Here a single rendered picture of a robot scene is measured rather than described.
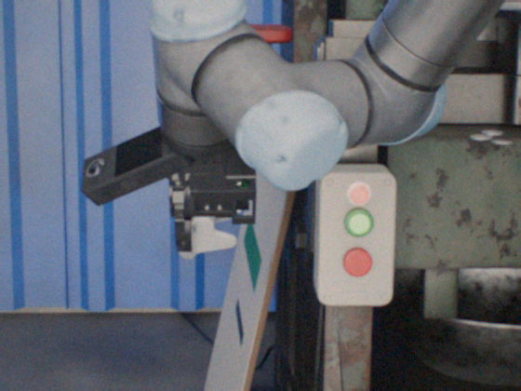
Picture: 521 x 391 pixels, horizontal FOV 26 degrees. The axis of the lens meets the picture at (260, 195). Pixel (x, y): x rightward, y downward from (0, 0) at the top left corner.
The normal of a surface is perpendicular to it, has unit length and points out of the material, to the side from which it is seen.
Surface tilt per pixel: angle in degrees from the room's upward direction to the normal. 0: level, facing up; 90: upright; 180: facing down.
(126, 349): 0
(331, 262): 90
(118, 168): 49
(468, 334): 106
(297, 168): 122
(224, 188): 40
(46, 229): 90
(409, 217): 90
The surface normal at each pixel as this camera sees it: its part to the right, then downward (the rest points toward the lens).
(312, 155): 0.58, 0.65
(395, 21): -0.76, 0.08
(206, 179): 0.03, -0.61
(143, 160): -0.51, -0.54
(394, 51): -0.49, 0.39
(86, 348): 0.01, -0.98
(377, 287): 0.04, 0.21
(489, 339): -0.29, 0.45
